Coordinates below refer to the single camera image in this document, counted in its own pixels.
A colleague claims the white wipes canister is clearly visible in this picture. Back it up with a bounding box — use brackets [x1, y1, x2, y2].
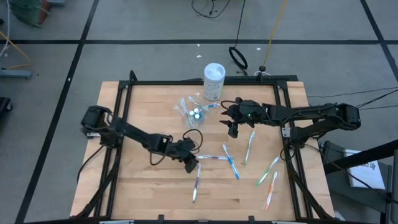
[203, 62, 227, 102]

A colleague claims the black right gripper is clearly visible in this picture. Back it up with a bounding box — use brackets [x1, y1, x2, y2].
[219, 96, 266, 140]

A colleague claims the green orange bag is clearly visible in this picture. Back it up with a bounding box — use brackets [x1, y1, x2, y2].
[8, 0, 52, 28]

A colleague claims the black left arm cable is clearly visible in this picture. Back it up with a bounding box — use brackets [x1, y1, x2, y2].
[182, 128, 204, 154]

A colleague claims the black equipment cart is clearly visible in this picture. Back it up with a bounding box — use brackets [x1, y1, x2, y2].
[320, 139, 398, 224]

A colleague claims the black metal beam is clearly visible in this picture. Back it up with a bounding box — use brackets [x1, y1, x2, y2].
[323, 139, 398, 174]

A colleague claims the grey metal floor base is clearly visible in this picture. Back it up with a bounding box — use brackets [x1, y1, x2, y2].
[0, 68, 34, 80]

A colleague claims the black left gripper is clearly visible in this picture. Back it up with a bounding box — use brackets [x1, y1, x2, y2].
[170, 138, 200, 174]

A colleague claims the grey metal post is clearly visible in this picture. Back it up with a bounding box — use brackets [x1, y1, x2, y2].
[390, 149, 398, 224]

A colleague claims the yellow floor cable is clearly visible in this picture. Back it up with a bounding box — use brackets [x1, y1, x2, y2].
[0, 30, 32, 71]

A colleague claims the black aluminium table frame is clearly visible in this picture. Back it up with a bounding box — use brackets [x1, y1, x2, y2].
[73, 70, 336, 222]

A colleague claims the white notebook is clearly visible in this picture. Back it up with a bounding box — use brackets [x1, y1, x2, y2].
[343, 148, 387, 190]

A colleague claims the white floor cable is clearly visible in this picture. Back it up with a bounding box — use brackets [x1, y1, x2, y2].
[0, 0, 12, 58]

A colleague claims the yellow hanging cable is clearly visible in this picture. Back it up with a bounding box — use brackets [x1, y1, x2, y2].
[262, 0, 289, 71]

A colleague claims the green toothbrush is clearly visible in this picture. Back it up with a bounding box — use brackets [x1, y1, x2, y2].
[255, 156, 280, 187]
[188, 95, 208, 111]
[243, 130, 257, 166]

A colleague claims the black chair base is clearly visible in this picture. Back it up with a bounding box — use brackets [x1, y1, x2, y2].
[0, 96, 14, 113]

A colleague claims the coiled black floor cable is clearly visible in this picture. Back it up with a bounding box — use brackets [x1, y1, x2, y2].
[228, 0, 249, 71]

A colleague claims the blue toothbrush horizontal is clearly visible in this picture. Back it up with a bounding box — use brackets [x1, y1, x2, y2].
[196, 154, 231, 161]

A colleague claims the purple toothbrush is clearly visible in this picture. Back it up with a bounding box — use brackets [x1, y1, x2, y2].
[192, 164, 202, 204]

